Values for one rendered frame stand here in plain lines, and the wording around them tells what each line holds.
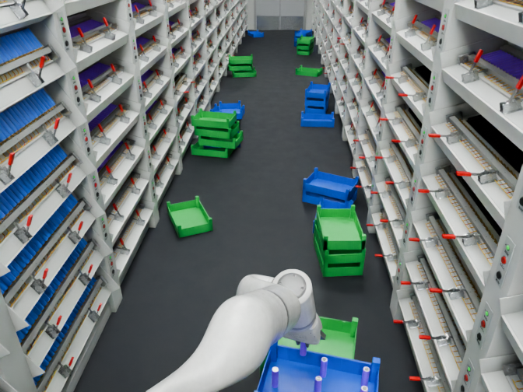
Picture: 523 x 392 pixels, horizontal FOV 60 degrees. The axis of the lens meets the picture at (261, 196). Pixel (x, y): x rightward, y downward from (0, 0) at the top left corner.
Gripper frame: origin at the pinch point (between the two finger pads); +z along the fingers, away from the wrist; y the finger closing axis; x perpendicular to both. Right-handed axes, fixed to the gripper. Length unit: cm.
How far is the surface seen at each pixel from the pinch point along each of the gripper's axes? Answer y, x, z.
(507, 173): 43, 45, -22
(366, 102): -11, 188, 90
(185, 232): -93, 71, 91
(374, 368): 18.7, -0.1, 10.3
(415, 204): 24, 68, 29
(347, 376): 11.9, -2.8, 15.1
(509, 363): 49.4, 6.9, 3.1
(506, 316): 44.9, 11.9, -11.9
